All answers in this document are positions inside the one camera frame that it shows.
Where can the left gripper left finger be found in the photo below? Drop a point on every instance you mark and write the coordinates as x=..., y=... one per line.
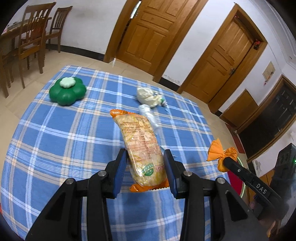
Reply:
x=119, y=171

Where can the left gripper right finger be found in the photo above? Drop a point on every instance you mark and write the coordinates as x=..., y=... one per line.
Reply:
x=171, y=172

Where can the orange snack bag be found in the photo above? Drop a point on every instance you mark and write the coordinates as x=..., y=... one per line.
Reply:
x=146, y=160

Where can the orange candy wrapper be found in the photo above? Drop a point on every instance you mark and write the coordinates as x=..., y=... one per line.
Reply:
x=216, y=152

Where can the clear plastic bag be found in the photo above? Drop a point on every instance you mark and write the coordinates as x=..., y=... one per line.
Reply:
x=146, y=111

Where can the small green white wrapper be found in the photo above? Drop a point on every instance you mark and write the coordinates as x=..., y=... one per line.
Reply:
x=163, y=102

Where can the blue plaid tablecloth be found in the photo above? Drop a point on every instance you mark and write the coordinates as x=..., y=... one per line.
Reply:
x=52, y=143

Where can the far crumpled cream paper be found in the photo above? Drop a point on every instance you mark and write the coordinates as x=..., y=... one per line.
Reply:
x=148, y=96

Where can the green flower-shaped container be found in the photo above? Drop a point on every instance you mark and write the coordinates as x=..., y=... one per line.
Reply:
x=67, y=90

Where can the low wooden cabinet door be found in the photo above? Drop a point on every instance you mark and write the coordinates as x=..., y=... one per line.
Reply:
x=240, y=111

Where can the right wooden door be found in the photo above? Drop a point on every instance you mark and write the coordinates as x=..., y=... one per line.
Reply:
x=222, y=62

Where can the left wooden door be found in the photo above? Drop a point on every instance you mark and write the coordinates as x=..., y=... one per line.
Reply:
x=151, y=32

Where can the near wooden chair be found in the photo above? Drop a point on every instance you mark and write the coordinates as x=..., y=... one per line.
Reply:
x=32, y=37

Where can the foreground wooden chair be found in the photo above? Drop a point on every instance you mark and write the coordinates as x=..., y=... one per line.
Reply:
x=6, y=72

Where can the far wooden chair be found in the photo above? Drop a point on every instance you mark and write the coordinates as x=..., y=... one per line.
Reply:
x=57, y=25

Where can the wooden dining table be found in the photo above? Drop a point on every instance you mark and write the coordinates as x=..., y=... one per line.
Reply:
x=11, y=37

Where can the wall electrical panel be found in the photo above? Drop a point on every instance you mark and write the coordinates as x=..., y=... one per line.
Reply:
x=269, y=71

